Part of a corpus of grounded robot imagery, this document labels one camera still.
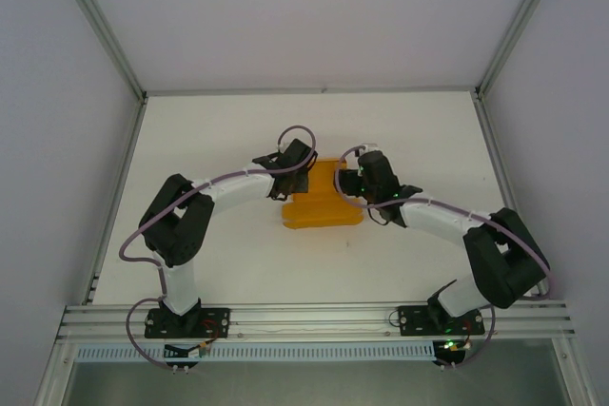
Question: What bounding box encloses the grey metal panel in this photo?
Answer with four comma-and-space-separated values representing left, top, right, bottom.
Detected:
64, 360, 570, 406

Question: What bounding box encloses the aluminium left frame post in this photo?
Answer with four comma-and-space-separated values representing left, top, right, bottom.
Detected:
47, 0, 147, 102

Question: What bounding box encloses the power connector with wires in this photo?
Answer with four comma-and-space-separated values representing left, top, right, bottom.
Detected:
436, 338, 473, 355
164, 339, 215, 360

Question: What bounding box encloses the aluminium right side rail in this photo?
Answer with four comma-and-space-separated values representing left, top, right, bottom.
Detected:
475, 94, 553, 302

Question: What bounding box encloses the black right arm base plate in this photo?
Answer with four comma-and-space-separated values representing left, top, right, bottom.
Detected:
397, 303, 486, 337

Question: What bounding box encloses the aluminium left frame leg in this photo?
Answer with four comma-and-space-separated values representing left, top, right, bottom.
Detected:
31, 341, 80, 406

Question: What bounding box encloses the aluminium right frame leg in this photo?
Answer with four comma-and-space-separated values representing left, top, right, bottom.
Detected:
549, 337, 599, 406

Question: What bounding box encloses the aluminium left side rail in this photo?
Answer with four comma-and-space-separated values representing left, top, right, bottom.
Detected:
81, 97, 148, 306

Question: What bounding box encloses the orange cloth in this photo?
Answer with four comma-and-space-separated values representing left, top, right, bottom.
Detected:
280, 157, 366, 232

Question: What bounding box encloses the aluminium rear frame bar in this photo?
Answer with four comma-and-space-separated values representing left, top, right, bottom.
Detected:
141, 86, 481, 97

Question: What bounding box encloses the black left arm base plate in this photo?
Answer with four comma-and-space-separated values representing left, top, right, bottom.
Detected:
144, 305, 232, 339

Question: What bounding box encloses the left power connector with wires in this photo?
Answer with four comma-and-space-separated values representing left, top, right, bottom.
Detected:
164, 339, 215, 360

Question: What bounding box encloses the aluminium frame post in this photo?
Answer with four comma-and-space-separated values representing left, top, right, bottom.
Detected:
475, 0, 570, 101
47, 0, 147, 102

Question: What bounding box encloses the right power connector with wires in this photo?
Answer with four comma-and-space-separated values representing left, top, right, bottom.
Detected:
436, 338, 473, 355

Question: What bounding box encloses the white slotted cable duct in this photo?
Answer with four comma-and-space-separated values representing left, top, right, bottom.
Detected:
75, 341, 438, 363

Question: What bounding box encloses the aluminium frame leg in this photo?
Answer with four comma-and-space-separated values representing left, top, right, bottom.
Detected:
31, 341, 80, 406
549, 337, 599, 406

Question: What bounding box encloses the aluminium mounting rail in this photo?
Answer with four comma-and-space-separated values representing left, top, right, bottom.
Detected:
59, 300, 578, 344

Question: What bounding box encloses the aluminium right frame post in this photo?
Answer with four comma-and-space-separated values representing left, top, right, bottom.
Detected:
475, 0, 570, 101

